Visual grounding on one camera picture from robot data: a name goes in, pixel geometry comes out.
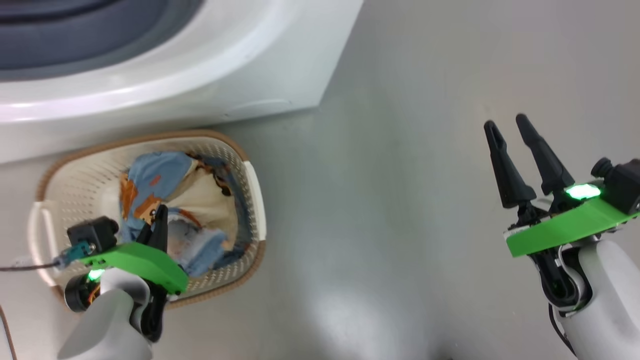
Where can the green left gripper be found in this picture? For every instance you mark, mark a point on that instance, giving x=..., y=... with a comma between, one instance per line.
x=140, y=260

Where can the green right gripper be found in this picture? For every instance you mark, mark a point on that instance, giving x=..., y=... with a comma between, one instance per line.
x=565, y=227

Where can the blue cartoon print garment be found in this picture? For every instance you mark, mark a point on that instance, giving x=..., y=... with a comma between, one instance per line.
x=150, y=172

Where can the white perforated basket brown rim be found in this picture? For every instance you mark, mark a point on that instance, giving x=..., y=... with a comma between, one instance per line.
x=75, y=180

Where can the white front-load washing machine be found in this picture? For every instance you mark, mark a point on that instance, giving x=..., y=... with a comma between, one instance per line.
x=225, y=65

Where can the grey rubber door seal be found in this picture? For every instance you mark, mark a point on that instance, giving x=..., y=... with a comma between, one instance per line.
x=75, y=45

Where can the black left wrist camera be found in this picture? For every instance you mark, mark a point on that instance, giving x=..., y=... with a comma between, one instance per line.
x=92, y=232

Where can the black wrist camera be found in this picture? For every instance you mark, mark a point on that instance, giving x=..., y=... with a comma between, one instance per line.
x=625, y=182
x=92, y=232

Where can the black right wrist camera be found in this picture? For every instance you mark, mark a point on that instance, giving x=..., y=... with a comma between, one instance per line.
x=625, y=182

